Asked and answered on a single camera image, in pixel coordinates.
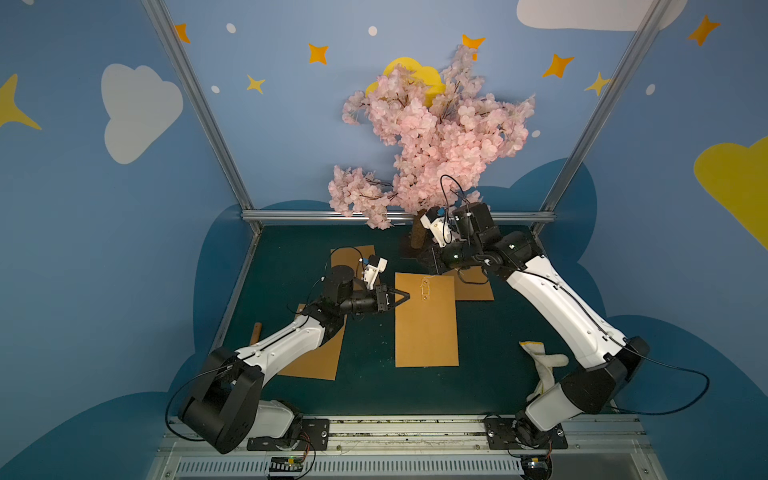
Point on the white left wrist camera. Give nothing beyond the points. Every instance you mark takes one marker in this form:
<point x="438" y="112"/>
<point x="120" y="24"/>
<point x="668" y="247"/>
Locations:
<point x="374" y="266"/>

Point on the brown kraft file bag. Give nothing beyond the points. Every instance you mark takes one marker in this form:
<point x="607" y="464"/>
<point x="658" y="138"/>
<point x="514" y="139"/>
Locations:
<point x="471" y="284"/>

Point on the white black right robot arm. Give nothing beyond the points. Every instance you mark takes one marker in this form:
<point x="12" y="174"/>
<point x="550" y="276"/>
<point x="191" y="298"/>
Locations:
<point x="607" y="358"/>

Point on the aluminium left corner post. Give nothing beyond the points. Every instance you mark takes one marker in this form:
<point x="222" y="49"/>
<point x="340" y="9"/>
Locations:
<point x="161" y="20"/>

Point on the pink cherry blossom tree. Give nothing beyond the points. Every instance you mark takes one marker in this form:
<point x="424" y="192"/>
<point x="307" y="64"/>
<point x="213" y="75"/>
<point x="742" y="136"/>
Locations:
<point x="448" y="133"/>

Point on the right circuit board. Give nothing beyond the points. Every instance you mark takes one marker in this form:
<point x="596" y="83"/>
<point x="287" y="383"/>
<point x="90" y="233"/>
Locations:
<point x="536" y="468"/>

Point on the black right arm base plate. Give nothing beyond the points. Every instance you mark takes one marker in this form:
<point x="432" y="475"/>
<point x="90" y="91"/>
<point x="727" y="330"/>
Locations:
<point x="508" y="433"/>

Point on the aluminium front rail frame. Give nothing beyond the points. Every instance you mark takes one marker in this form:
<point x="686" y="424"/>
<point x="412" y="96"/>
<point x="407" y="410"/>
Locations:
<point x="426" y="447"/>

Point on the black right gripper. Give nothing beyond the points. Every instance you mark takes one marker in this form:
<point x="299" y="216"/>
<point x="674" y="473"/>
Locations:
<point x="435" y="258"/>

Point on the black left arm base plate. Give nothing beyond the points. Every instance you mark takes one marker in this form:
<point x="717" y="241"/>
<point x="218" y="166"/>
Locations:
<point x="307" y="432"/>

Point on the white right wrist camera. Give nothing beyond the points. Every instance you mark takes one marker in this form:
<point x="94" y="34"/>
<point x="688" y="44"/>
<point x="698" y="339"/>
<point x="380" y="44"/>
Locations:
<point x="436" y="221"/>

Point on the brown wooden stick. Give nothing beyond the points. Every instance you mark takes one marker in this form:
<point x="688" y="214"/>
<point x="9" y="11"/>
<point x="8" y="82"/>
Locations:
<point x="256" y="333"/>

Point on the brown kraft envelope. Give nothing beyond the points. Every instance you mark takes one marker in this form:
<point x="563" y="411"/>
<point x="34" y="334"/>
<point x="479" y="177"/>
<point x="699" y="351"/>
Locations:
<point x="355" y="257"/>
<point x="426" y="325"/>
<point x="319" y="364"/>

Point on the circuit board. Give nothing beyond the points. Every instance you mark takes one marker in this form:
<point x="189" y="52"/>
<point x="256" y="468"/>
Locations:
<point x="536" y="468"/>
<point x="286" y="466"/>

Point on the aluminium corner post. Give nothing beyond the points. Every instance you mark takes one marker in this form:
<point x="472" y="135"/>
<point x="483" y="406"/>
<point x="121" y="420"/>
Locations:
<point x="633" y="56"/>
<point x="161" y="20"/>

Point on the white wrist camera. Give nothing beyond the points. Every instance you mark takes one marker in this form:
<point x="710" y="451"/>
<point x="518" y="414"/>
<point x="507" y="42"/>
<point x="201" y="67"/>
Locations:
<point x="374" y="266"/>
<point x="436" y="221"/>

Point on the white yellow cloth strip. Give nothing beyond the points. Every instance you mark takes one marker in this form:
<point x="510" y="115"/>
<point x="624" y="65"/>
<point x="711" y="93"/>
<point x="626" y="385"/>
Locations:
<point x="544" y="364"/>

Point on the dark metal tree base plate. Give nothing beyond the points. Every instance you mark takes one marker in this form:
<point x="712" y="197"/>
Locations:
<point x="418" y="246"/>

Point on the aluminium right corner post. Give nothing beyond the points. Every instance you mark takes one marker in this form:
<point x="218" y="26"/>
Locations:
<point x="633" y="56"/>

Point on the left circuit board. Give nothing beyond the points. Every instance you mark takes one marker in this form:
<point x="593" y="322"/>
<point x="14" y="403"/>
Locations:
<point x="286" y="466"/>

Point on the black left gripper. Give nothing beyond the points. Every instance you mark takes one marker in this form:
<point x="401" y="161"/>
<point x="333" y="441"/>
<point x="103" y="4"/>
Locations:
<point x="382" y="298"/>

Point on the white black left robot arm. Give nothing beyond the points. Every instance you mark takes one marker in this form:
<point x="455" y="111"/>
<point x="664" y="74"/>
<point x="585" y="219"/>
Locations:
<point x="224" y="405"/>

